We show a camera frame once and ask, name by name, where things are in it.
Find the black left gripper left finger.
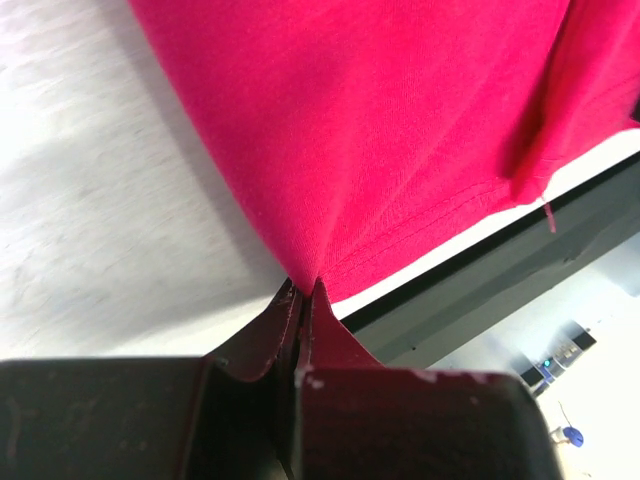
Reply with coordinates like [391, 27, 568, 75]
[1, 283, 305, 479]

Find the aluminium front frame rail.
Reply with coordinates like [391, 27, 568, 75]
[343, 155, 639, 367]

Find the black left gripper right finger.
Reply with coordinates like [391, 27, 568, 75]
[294, 283, 561, 479]

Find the blue object on floor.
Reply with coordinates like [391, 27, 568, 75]
[549, 402, 584, 448]

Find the grey device on floor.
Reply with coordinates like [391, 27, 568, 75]
[519, 322, 597, 398]

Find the pink t-shirt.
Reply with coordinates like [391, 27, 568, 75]
[131, 1, 639, 301]

